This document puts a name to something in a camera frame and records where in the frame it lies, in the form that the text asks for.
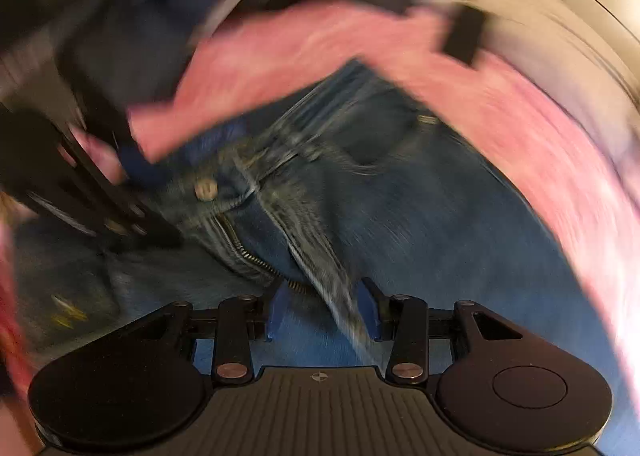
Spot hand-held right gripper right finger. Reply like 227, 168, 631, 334
352, 277, 526, 384

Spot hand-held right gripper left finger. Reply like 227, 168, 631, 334
117, 281, 291, 384

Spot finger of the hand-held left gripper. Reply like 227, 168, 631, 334
25, 185, 183, 251
59, 128, 153, 183

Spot blue denim jeans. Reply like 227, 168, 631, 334
12, 60, 638, 456

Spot dark blue cloth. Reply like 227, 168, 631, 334
62, 0, 283, 104

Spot pink floral blanket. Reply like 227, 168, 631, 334
0, 0, 640, 412

